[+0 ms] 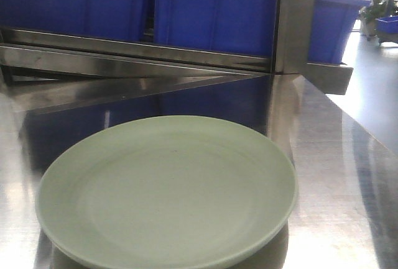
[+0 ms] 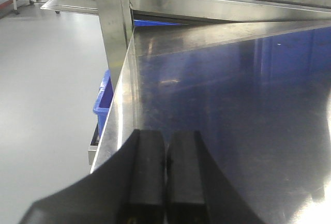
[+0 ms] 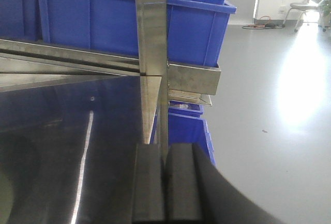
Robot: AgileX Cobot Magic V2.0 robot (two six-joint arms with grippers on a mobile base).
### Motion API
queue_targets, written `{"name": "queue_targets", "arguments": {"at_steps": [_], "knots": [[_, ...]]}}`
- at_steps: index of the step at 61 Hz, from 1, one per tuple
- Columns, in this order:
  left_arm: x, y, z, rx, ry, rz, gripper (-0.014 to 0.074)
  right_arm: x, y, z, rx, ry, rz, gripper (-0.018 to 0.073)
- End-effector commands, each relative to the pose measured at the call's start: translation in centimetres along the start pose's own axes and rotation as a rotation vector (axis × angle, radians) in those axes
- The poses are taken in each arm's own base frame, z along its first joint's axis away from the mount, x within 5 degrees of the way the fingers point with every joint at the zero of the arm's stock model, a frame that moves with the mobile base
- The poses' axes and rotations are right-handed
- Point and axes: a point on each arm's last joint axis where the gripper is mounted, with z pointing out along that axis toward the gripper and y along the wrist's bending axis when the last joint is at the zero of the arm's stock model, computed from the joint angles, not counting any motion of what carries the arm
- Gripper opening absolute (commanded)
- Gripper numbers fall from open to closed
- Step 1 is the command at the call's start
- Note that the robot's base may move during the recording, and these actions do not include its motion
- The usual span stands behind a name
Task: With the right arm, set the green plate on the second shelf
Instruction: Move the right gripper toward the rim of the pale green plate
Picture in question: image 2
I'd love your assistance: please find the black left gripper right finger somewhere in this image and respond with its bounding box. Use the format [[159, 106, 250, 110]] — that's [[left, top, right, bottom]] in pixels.
[[166, 131, 264, 223]]

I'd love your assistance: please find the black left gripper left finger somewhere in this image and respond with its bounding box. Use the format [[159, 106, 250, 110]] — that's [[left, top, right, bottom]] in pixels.
[[20, 129, 165, 223]]

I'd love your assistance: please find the stainless steel shelf rack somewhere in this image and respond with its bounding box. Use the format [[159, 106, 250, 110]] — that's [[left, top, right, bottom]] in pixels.
[[95, 0, 330, 75]]

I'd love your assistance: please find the blue bin under table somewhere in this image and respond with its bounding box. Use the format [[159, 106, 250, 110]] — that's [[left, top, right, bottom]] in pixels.
[[93, 70, 113, 136]]

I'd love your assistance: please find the steel platform trolley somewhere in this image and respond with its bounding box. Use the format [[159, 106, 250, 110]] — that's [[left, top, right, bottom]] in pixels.
[[40, 0, 98, 15]]

